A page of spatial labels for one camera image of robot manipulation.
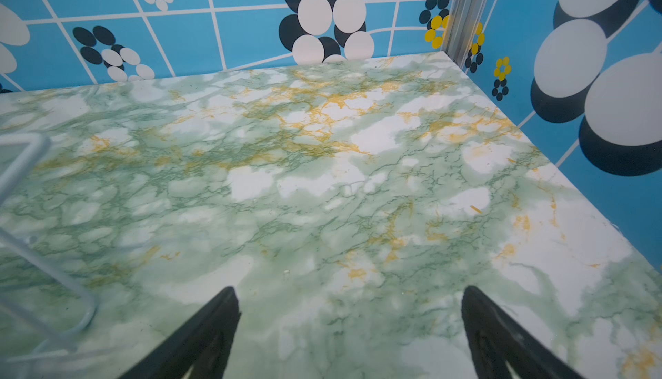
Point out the aluminium corner post right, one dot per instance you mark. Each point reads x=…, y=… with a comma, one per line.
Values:
x=462, y=24

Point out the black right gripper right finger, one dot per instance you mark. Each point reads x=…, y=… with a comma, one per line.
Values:
x=501, y=347

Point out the white wire dish rack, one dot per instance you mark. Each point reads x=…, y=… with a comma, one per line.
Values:
x=34, y=146

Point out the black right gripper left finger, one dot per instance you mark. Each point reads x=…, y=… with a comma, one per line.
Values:
x=200, y=348

